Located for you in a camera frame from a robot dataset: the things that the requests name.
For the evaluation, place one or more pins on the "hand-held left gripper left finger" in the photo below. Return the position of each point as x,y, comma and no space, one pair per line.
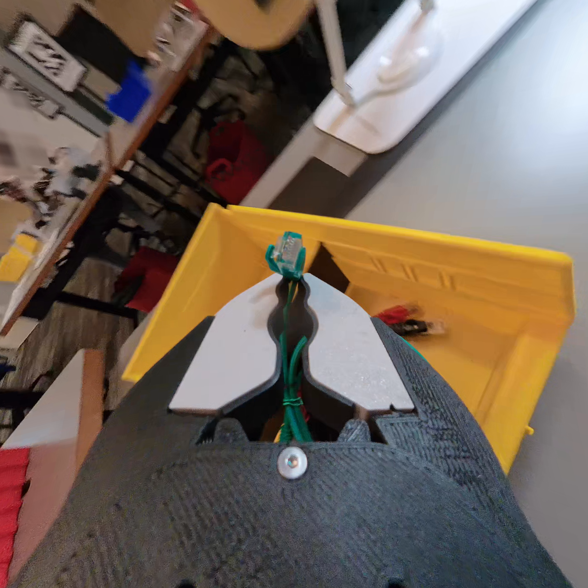
229,353

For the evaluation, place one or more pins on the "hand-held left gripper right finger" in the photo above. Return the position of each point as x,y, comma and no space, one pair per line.
353,353

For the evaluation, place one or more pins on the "yellow plastic bin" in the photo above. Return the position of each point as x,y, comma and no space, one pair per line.
459,381

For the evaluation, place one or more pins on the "red clip lead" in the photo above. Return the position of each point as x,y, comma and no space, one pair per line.
395,315

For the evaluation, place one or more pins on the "black clip lead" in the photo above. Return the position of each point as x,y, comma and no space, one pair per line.
420,328

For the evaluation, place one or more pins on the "white cabinet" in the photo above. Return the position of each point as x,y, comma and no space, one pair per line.
59,422

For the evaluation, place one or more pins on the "red bag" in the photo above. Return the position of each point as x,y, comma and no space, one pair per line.
239,160

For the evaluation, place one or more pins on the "yellow packets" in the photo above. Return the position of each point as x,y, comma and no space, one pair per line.
16,259

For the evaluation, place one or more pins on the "wooden desk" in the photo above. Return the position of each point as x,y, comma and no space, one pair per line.
133,138

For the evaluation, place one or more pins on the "white stand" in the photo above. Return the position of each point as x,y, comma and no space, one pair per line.
390,110

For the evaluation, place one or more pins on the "red fabric object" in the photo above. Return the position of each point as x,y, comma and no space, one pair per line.
11,505

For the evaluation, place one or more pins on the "blue box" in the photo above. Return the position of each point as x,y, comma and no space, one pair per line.
129,92

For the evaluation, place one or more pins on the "wooden rimmed board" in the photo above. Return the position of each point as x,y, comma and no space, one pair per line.
257,23

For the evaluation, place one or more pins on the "black and white tag board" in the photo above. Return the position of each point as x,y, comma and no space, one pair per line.
46,55

